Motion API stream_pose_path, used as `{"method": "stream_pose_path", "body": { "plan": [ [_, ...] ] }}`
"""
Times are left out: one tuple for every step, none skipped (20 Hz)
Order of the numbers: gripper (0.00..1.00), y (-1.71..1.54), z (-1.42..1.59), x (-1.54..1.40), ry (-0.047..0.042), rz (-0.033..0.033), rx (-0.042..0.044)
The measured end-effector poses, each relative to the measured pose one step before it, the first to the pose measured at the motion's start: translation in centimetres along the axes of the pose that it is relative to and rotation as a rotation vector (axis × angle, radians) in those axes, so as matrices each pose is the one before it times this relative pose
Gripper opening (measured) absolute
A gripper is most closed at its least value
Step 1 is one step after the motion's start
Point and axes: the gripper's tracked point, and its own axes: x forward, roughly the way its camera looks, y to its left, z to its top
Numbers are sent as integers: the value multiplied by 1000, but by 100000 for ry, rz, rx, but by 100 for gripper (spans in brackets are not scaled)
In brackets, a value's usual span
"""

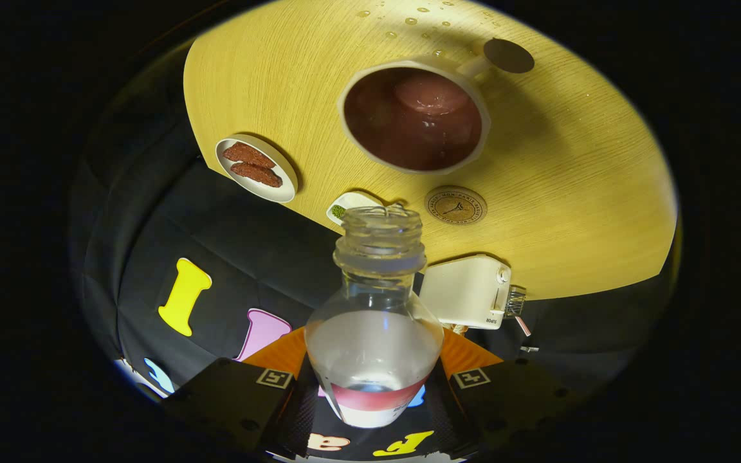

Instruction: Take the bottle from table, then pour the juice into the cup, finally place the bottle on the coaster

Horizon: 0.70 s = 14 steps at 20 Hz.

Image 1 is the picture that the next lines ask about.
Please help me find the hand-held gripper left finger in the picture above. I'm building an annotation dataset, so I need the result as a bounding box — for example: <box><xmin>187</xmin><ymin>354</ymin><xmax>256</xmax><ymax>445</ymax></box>
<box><xmin>152</xmin><ymin>327</ymin><xmax>329</xmax><ymax>458</ymax></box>

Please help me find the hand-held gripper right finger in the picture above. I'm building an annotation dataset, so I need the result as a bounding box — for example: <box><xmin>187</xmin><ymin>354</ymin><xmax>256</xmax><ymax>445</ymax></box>
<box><xmin>422</xmin><ymin>328</ymin><xmax>587</xmax><ymax>458</ymax></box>

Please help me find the clear juice bottle red label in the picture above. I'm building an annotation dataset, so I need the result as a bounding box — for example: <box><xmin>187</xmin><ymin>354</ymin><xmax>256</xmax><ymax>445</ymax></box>
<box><xmin>304</xmin><ymin>206</ymin><xmax>445</xmax><ymax>430</ymax></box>

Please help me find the round cork coaster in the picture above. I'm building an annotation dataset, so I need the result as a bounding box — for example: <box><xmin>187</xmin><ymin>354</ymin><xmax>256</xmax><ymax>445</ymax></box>
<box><xmin>424</xmin><ymin>186</ymin><xmax>488</xmax><ymax>226</ymax></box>

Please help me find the beige cup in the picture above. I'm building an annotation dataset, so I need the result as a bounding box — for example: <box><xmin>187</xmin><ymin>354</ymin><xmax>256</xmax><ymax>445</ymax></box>
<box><xmin>337</xmin><ymin>39</ymin><xmax>536</xmax><ymax>176</ymax></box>

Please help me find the white toaster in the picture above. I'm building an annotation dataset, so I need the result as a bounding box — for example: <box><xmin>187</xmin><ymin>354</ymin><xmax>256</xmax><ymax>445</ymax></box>
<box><xmin>419</xmin><ymin>254</ymin><xmax>513</xmax><ymax>331</ymax></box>

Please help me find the metal mesh holder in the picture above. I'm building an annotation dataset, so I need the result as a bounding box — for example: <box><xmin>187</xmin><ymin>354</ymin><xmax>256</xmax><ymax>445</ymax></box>
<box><xmin>504</xmin><ymin>286</ymin><xmax>527</xmax><ymax>319</ymax></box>

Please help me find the black backdrop cloth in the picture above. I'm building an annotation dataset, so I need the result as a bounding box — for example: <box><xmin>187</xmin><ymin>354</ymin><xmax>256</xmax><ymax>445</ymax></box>
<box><xmin>68</xmin><ymin>39</ymin><xmax>680</xmax><ymax>462</ymax></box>

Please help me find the white divided dish with beans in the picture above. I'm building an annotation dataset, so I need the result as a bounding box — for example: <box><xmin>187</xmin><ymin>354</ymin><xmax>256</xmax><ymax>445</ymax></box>
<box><xmin>326</xmin><ymin>191</ymin><xmax>403</xmax><ymax>227</ymax></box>

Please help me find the white plate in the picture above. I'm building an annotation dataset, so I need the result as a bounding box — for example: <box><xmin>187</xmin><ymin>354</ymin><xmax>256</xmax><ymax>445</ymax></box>
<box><xmin>215</xmin><ymin>134</ymin><xmax>299</xmax><ymax>204</ymax></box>

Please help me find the red meat piece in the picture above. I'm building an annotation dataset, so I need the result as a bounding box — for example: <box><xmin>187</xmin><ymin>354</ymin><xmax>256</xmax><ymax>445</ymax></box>
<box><xmin>230</xmin><ymin>161</ymin><xmax>283</xmax><ymax>188</ymax></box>
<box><xmin>221</xmin><ymin>141</ymin><xmax>276</xmax><ymax>169</ymax></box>

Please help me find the wooden table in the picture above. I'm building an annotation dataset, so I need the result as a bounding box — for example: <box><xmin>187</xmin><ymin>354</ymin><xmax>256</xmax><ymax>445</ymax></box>
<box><xmin>183</xmin><ymin>0</ymin><xmax>679</xmax><ymax>301</ymax></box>

